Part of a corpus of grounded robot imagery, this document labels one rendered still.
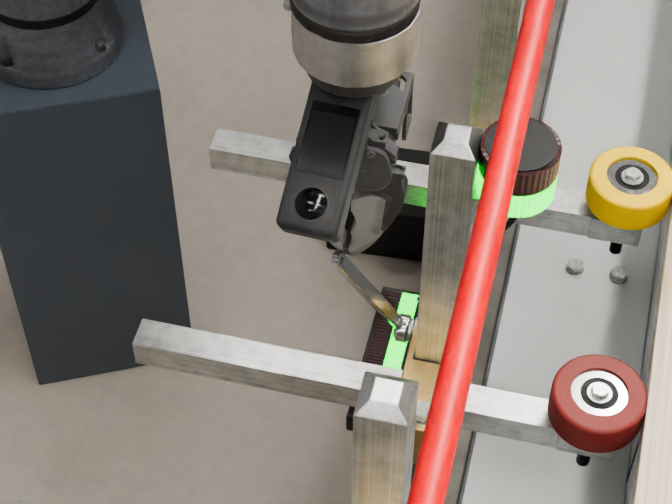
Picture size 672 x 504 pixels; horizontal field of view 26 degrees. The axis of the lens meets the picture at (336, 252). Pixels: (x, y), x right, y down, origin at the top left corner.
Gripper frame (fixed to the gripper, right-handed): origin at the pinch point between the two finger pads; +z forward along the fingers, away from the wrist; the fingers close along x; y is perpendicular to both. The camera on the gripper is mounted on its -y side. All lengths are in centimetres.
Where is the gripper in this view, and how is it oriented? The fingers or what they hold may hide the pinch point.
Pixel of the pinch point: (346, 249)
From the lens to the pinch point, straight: 117.6
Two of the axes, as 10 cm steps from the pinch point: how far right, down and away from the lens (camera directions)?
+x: -9.7, -1.8, 1.5
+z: 0.0, 6.3, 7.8
